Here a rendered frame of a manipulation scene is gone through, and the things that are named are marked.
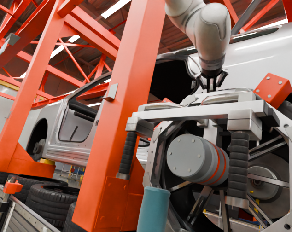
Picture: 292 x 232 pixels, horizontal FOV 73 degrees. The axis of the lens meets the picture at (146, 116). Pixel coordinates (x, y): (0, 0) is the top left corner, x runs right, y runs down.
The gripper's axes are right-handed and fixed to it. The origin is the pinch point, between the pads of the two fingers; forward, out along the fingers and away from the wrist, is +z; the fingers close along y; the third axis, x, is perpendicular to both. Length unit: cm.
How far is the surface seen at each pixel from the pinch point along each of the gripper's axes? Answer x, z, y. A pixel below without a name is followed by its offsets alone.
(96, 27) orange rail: 270, 154, -176
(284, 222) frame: -51, -18, 11
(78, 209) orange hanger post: -49, 3, -61
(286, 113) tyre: -20.0, -13.4, 20.7
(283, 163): -28, 30, 31
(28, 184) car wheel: -26, 94, -183
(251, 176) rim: -38.4, -5.2, 8.1
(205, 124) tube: -21.0, -12.3, -4.7
